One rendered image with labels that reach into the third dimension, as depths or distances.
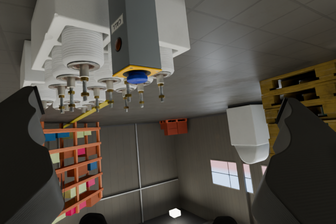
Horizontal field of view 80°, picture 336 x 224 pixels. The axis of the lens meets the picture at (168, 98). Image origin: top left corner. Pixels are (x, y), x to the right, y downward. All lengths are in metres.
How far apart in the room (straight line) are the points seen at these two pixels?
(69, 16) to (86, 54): 0.08
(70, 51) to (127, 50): 0.19
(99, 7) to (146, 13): 0.15
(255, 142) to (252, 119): 0.54
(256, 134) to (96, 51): 4.96
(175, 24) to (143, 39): 0.29
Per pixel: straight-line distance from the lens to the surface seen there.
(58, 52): 0.64
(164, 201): 13.43
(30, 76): 1.01
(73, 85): 0.64
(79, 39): 0.52
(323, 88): 2.21
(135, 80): 0.38
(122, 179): 12.01
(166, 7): 0.67
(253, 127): 5.27
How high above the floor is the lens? 0.42
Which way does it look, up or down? 8 degrees down
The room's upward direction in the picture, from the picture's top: 174 degrees clockwise
